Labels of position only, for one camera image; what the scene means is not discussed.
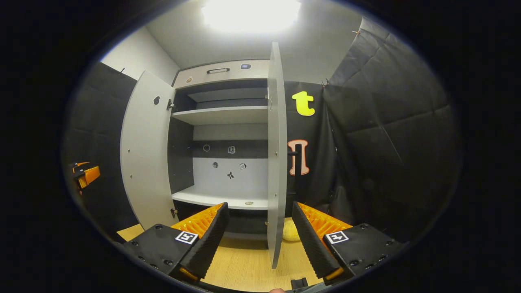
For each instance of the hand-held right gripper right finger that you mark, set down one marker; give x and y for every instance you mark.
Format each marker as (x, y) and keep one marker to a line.
(311, 244)

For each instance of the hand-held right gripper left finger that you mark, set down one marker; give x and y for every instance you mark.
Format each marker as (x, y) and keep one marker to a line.
(209, 240)

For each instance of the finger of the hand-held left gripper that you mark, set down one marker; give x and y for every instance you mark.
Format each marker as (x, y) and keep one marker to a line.
(80, 164)
(91, 175)

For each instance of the grey shoe cabinet door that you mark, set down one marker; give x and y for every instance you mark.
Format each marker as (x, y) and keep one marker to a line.
(146, 154)
(277, 162)

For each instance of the grey double-door shoe cabinet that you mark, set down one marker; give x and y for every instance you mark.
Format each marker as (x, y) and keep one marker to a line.
(181, 154)

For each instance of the grey cabinet shelf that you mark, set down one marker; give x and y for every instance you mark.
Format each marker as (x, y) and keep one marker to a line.
(211, 198)
(220, 116)

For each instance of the grey cabinet drawer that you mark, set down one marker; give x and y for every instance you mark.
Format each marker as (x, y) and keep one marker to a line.
(240, 77)

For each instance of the yellow plush ball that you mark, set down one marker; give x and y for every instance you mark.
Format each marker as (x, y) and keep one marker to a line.
(290, 232)

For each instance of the black backdrop cloth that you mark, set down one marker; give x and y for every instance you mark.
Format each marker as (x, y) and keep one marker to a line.
(386, 142)

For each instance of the ceiling light panel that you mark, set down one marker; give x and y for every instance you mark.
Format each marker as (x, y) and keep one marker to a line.
(250, 14)

